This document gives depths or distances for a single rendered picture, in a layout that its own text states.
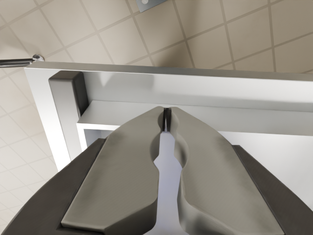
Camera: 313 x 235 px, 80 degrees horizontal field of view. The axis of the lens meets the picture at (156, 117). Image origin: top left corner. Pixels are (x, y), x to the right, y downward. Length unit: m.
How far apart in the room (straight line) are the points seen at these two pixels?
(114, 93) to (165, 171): 0.10
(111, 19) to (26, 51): 0.50
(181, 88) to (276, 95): 0.08
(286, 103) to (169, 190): 0.14
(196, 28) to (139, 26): 0.28
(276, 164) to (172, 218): 0.14
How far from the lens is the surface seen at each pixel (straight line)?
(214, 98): 0.16
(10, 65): 1.21
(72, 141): 0.17
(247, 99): 0.17
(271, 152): 0.21
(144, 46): 1.04
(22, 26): 1.24
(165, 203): 0.25
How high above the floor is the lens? 1.02
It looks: 58 degrees down
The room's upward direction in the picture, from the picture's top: 177 degrees counter-clockwise
